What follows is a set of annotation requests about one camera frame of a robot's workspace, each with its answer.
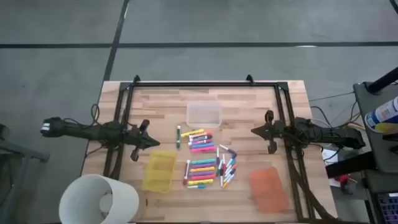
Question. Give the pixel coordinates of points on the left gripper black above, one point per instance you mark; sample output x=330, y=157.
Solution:
x=136, y=138

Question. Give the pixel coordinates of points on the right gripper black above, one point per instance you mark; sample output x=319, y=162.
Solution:
x=273, y=132

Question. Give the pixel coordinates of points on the long green Expo marker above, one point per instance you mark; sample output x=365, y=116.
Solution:
x=178, y=137

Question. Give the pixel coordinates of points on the thin purple marker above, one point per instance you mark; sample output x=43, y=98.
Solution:
x=217, y=154
x=231, y=152

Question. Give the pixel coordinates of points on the slim red Expo marker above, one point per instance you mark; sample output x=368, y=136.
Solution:
x=186, y=172

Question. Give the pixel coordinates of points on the magenta stubby Expo marker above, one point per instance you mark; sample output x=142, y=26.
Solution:
x=200, y=142

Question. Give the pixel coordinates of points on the thin dark blue marker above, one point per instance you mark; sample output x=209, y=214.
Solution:
x=231, y=172

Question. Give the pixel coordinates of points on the blue highlighter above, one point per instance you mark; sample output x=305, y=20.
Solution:
x=202, y=145

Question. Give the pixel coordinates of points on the teal highlighter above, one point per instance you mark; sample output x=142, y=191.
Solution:
x=202, y=161

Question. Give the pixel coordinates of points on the orange stubby Expo marker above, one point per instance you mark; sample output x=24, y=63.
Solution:
x=205, y=133

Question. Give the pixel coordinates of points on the amber yellow highlighter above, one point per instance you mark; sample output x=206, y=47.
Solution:
x=202, y=169

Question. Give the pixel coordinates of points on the thin yellow marker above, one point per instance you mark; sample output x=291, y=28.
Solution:
x=228, y=181

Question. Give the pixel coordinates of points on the bluish purple highlighter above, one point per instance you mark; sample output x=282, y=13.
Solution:
x=201, y=173

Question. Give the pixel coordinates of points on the red highlighter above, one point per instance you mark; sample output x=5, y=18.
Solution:
x=202, y=177

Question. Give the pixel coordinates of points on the thin light blue marker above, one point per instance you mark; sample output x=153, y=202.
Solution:
x=196, y=186

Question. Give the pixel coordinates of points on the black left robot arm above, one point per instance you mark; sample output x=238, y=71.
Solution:
x=84, y=132

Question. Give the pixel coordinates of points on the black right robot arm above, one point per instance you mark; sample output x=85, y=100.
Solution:
x=326, y=133

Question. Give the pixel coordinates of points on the yellow plastic bin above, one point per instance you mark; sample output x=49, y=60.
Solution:
x=158, y=171

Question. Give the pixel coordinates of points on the orange plastic bin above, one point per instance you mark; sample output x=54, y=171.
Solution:
x=267, y=189

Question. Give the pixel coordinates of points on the clear plastic bin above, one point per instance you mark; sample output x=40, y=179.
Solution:
x=203, y=115

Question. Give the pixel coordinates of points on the white paper sheet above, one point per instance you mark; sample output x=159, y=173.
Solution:
x=330, y=155

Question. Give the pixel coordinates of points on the white cylindrical shade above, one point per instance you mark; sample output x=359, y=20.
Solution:
x=74, y=199

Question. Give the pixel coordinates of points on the small red object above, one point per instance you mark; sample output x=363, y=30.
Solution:
x=343, y=179

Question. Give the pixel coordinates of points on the black padded bar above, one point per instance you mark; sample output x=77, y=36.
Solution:
x=351, y=165

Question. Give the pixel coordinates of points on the grey side cart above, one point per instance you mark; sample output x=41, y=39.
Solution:
x=367, y=109

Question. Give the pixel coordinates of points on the grey metal stand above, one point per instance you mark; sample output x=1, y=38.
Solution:
x=28, y=153

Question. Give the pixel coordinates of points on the white blue spray can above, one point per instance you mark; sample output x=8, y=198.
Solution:
x=384, y=113

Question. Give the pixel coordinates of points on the black slanted pole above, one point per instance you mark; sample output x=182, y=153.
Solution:
x=382, y=81

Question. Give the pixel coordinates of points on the purple-lit keyboard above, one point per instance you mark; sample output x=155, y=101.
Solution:
x=390, y=210

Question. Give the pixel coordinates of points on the black aluminium table frame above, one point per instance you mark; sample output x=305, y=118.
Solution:
x=202, y=84

